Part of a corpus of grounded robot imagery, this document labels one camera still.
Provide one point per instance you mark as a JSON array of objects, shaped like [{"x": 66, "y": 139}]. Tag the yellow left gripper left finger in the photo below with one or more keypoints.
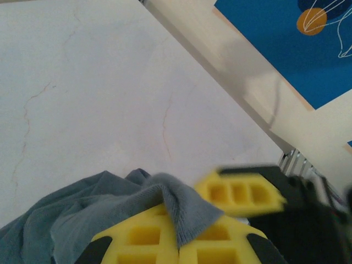
[{"x": 143, "y": 242}]

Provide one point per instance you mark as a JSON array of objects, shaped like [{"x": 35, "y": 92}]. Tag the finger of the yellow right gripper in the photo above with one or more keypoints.
[{"x": 239, "y": 192}]

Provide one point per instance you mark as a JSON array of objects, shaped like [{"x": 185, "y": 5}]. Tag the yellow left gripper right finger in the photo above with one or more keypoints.
[{"x": 220, "y": 244}]

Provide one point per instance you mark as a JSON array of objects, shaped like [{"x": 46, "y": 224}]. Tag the grey t-shirt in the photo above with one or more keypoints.
[{"x": 82, "y": 206}]

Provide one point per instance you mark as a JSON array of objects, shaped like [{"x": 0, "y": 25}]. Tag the blue poster with orange circle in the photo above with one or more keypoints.
[{"x": 275, "y": 41}]

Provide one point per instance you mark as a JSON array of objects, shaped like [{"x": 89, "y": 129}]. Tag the aluminium table side rail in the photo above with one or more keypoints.
[{"x": 295, "y": 162}]

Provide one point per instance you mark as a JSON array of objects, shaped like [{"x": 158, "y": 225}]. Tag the blue wall poster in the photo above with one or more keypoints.
[{"x": 349, "y": 145}]

